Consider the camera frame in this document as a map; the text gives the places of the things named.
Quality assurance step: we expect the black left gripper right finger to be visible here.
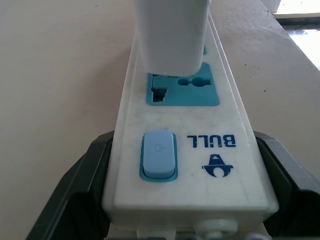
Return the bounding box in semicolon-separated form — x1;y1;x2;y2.
252;130;320;240

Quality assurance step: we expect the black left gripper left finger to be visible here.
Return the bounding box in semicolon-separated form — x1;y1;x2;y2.
25;132;116;240

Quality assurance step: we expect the white power strip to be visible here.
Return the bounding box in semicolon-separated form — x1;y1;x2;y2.
102;12;280;240

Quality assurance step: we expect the white charger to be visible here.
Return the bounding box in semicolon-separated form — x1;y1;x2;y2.
133;0;211;76

